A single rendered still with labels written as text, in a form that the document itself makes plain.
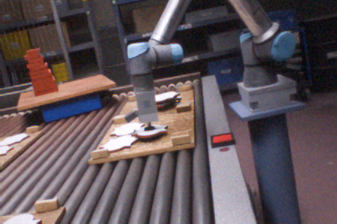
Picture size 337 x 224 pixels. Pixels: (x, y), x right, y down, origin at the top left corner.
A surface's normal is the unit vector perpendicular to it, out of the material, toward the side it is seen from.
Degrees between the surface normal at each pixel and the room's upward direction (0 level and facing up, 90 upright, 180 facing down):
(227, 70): 90
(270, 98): 90
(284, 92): 90
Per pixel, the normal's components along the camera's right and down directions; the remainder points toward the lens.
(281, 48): 0.48, 0.19
